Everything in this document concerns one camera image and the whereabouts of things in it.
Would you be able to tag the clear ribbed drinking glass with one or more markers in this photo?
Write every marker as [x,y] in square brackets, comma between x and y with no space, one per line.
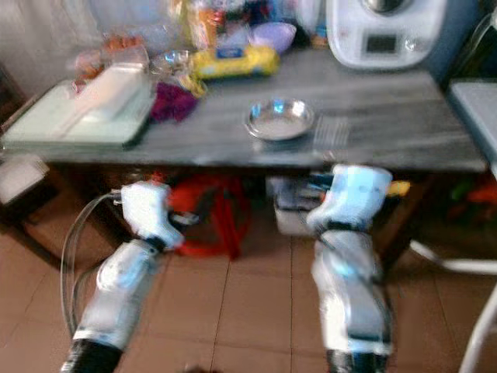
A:
[334,136]

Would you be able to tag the red plastic stool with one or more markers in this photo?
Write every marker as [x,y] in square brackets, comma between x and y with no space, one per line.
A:
[213,210]

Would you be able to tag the wide stainless steel bowl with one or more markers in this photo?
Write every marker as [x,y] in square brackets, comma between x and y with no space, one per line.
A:
[279,120]

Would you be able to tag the magenta cloth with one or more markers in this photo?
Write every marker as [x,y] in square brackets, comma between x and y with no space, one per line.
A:
[173,102]

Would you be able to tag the long white plastic box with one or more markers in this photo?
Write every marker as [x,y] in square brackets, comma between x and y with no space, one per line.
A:
[112,93]

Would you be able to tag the dark wooden chair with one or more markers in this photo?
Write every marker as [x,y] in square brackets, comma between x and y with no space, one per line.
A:
[19,179]

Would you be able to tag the yellow kitchen wipes pack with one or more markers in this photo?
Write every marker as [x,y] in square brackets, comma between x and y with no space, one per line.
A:
[237,62]

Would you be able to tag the lilac plastic bowl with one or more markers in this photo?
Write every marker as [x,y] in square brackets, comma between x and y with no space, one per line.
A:
[274,36]

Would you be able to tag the small stainless steel bowl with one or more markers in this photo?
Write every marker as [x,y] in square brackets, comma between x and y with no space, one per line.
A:
[172,62]

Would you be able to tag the white side cabinet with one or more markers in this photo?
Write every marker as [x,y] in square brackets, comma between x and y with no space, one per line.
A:
[474,116]

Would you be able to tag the white kitchen cooking machine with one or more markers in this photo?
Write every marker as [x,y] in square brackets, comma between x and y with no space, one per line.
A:
[388,31]

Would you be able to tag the pale green tray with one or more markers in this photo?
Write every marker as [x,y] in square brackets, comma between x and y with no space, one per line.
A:
[39,124]

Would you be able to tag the small pink lidded jar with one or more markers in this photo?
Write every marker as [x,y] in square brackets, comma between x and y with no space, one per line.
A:
[88,64]

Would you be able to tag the clear carton of brown eggs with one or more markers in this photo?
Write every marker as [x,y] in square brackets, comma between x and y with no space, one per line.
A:
[126,44]

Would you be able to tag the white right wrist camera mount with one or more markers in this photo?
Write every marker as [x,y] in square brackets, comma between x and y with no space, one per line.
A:
[353,194]

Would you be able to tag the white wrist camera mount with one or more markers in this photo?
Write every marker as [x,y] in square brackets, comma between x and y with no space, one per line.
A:
[353,194]
[149,214]

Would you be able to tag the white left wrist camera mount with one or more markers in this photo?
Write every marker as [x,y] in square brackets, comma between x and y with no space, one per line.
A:
[149,214]

